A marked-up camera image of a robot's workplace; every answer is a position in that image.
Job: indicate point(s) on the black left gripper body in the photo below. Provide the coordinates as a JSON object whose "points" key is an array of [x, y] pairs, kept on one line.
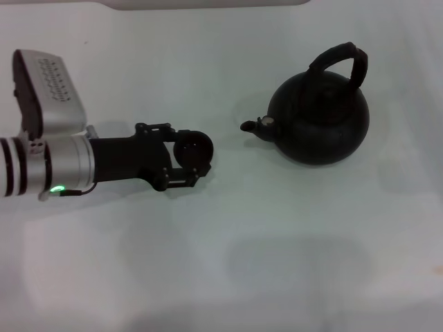
{"points": [[128, 159]]}

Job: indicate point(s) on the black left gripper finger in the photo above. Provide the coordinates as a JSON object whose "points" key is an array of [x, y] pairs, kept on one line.
{"points": [[155, 128], [187, 174]]}

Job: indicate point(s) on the small dark teacup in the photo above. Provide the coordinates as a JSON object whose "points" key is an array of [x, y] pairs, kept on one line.
{"points": [[192, 149]]}

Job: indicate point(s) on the black round teapot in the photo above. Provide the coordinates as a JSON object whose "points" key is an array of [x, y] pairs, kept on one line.
{"points": [[322, 128]]}

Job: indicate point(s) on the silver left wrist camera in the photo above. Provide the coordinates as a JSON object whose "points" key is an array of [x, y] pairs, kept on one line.
{"points": [[52, 90]]}

